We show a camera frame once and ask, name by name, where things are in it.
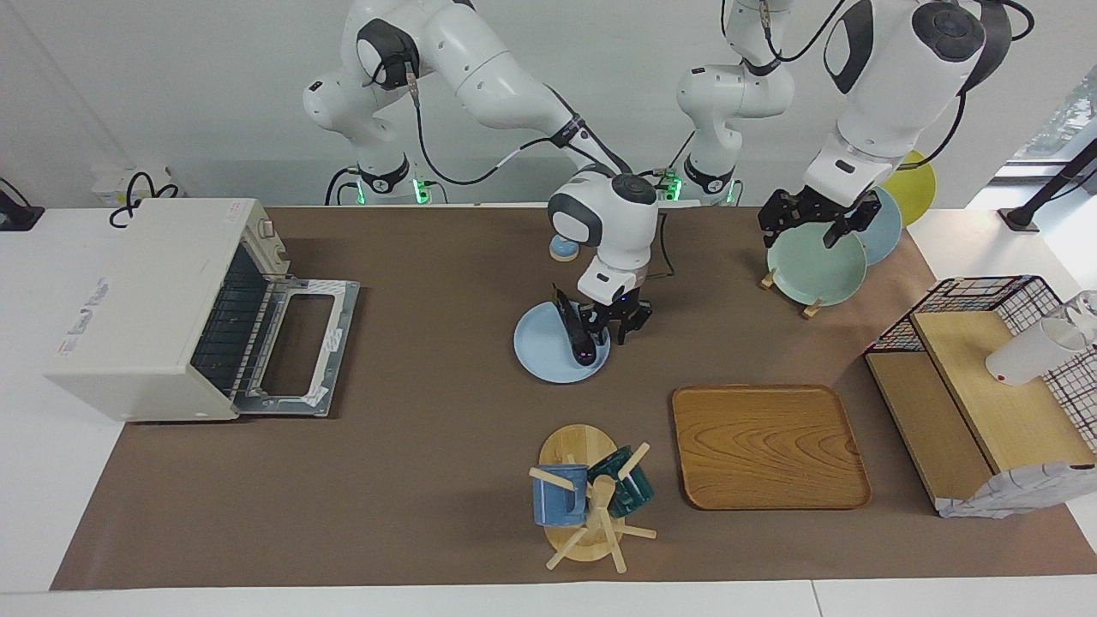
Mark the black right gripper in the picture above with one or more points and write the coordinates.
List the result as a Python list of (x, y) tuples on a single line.
[(621, 308)]

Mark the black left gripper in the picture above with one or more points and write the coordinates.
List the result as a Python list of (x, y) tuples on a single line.
[(814, 210)]

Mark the dark purple eggplant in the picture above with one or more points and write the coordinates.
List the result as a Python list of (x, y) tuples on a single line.
[(576, 338)]

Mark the glass oven door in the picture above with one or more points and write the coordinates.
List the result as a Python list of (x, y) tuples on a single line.
[(338, 343)]

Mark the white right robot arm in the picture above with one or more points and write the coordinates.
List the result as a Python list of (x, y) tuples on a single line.
[(497, 68)]

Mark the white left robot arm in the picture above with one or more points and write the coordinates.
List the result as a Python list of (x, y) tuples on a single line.
[(900, 77)]

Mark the cream toaster oven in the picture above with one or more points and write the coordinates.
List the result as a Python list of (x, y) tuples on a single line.
[(137, 308)]

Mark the pale green plate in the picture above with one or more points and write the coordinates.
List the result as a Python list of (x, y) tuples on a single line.
[(814, 270)]

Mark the wooden plate rack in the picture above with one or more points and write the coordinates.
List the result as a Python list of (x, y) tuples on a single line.
[(812, 308)]

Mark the light blue racked plate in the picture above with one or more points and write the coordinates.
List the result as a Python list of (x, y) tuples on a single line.
[(887, 231)]

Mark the small blue lid wooden knob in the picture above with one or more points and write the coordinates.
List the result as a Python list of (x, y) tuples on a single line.
[(561, 250)]

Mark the yellow plate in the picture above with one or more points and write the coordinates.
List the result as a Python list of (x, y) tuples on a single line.
[(913, 188)]

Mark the wooden mug tree stand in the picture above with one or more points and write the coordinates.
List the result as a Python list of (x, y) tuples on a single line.
[(576, 446)]

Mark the dark green mug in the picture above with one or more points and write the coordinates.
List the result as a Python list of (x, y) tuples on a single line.
[(634, 493)]

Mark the blue mug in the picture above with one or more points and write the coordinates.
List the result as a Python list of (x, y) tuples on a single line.
[(557, 501)]

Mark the wooden serving tray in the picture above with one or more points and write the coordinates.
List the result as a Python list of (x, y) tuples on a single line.
[(767, 446)]

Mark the brown table mat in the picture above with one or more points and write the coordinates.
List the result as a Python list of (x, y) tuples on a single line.
[(428, 446)]

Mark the black stand with pole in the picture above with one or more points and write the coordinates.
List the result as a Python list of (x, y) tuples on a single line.
[(1050, 188)]

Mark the white cup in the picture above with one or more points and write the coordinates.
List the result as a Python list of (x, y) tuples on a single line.
[(1028, 356)]

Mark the window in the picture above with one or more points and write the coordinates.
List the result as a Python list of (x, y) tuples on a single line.
[(1063, 120)]

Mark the clear glass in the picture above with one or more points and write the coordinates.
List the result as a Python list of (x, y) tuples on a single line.
[(1087, 308)]

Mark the grey patterned cloth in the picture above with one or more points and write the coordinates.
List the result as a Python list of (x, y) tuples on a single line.
[(1011, 493)]

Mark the black table clamp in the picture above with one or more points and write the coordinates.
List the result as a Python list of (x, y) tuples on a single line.
[(17, 214)]

